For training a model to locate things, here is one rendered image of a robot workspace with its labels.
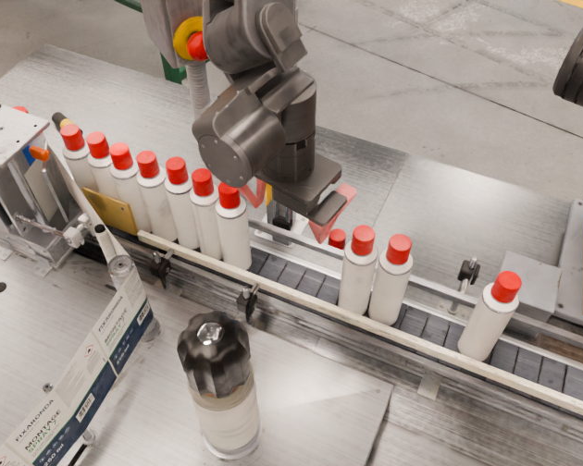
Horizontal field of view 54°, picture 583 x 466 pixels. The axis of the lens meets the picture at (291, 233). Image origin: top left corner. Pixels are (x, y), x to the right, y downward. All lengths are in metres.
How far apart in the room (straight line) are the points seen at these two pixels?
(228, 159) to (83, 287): 0.63
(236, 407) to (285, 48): 0.43
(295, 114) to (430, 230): 0.70
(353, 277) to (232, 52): 0.47
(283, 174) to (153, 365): 0.48
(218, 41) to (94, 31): 2.92
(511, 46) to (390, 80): 0.73
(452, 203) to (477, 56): 2.04
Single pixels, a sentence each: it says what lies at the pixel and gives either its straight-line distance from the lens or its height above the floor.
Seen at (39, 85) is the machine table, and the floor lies 0.83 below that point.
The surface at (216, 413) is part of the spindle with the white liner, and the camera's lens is 0.74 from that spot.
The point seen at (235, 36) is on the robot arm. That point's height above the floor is 1.46.
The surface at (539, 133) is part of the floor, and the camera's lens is 2.86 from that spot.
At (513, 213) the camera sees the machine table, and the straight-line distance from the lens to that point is 1.28.
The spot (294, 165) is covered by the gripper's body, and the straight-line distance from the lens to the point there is 0.59.
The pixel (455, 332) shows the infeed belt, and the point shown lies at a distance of 1.02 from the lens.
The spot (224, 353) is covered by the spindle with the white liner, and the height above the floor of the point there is 1.17.
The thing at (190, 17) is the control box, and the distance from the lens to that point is 0.76.
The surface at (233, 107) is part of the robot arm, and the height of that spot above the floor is 1.42.
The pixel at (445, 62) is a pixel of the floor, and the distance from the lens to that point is 3.15.
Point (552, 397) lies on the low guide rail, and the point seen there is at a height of 0.91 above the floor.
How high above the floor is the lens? 1.74
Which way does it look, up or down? 51 degrees down
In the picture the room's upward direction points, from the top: straight up
